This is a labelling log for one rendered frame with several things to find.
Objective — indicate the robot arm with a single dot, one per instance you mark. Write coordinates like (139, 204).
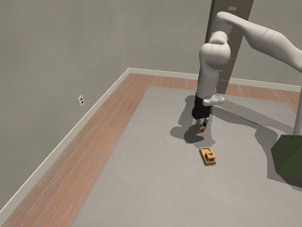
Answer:
(267, 41)

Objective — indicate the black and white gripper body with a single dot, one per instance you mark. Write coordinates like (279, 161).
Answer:
(205, 98)

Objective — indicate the small wooden tray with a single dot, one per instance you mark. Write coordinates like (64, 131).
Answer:
(203, 150)

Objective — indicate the wooden number cube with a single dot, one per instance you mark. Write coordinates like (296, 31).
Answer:
(209, 156)
(201, 128)

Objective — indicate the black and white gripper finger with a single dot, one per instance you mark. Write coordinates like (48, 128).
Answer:
(205, 122)
(197, 124)

